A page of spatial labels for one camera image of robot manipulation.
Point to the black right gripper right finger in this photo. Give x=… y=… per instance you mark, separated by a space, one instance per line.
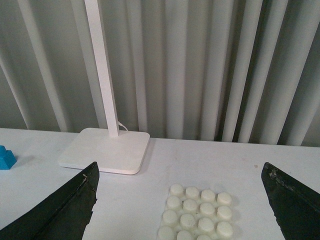
x=296 y=207

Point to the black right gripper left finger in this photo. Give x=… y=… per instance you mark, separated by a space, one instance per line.
x=63 y=215

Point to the blue three-stud block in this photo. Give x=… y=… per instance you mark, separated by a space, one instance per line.
x=7 y=158

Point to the white desk lamp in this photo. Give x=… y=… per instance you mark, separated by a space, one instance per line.
x=114 y=150

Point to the grey pleated curtain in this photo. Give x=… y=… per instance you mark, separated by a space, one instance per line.
x=245 y=71

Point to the white studded base plate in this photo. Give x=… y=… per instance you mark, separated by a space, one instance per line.
x=194 y=214

